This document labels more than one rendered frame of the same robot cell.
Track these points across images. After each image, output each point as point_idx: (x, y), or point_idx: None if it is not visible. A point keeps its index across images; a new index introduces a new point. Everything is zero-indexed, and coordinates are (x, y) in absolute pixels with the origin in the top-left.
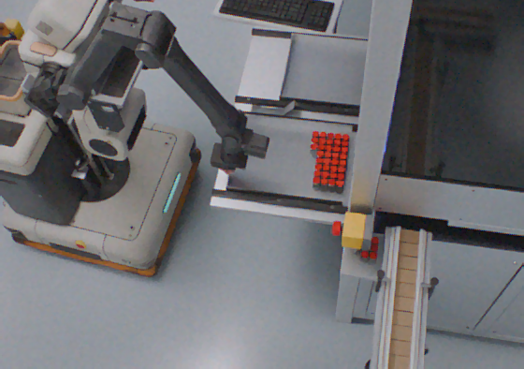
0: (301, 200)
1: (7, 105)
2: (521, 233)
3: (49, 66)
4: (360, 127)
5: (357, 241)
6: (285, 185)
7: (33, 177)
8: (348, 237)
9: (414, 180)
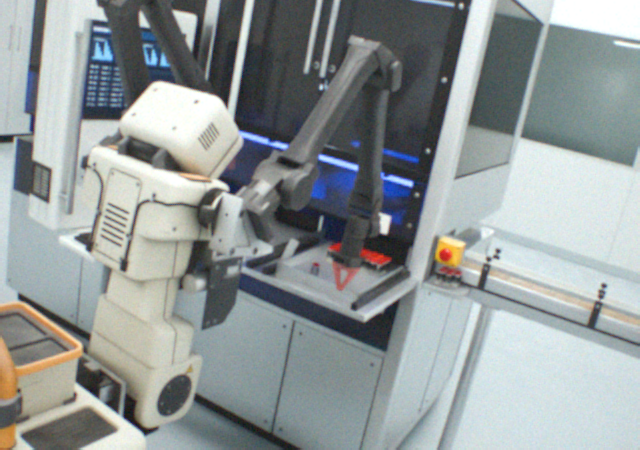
0: (390, 279)
1: (55, 382)
2: (469, 225)
3: (220, 189)
4: (463, 121)
5: (463, 249)
6: (366, 283)
7: None
8: (462, 246)
9: (460, 179)
